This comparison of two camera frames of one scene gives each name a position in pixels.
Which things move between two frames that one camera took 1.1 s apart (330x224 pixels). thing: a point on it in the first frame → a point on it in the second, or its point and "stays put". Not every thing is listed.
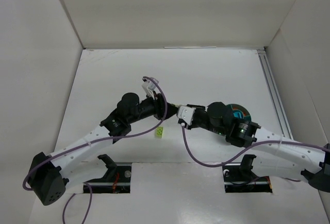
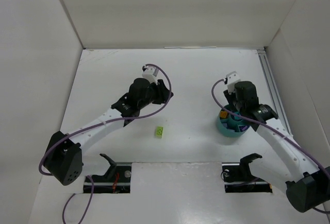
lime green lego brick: [159, 132] stays put
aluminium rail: [280, 108] stays put
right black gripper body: [197, 116] → [230, 99]
